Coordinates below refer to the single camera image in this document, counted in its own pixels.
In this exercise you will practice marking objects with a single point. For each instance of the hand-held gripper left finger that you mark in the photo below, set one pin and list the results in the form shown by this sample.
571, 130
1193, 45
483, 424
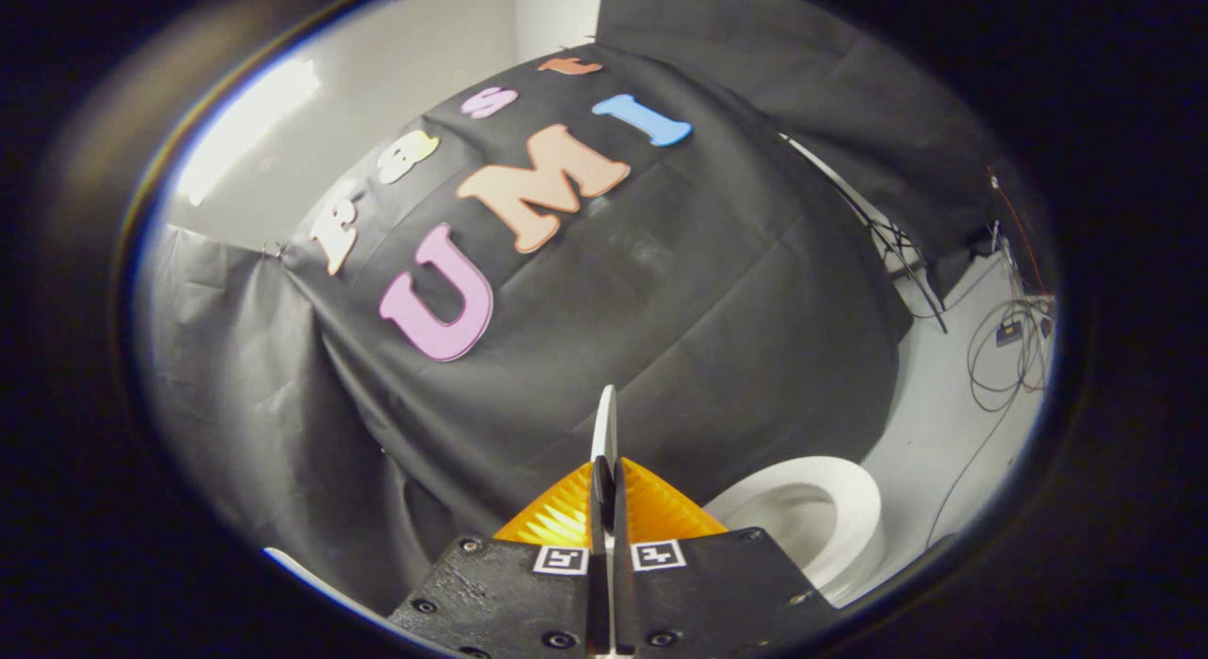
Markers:
500, 593

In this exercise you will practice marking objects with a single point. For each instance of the black light stand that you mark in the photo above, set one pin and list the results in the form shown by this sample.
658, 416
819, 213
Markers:
906, 262

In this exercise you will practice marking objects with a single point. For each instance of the small dark floor device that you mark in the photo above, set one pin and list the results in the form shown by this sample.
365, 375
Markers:
1009, 333

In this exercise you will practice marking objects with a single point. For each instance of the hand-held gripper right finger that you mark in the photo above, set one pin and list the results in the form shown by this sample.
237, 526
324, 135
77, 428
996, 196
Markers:
717, 593

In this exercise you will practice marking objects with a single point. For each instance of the white toilet lid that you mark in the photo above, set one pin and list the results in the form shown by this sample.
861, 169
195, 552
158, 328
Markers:
605, 432

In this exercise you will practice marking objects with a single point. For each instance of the black backdrop cloth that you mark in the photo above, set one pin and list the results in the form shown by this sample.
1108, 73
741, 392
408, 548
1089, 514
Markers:
802, 83
245, 404
679, 291

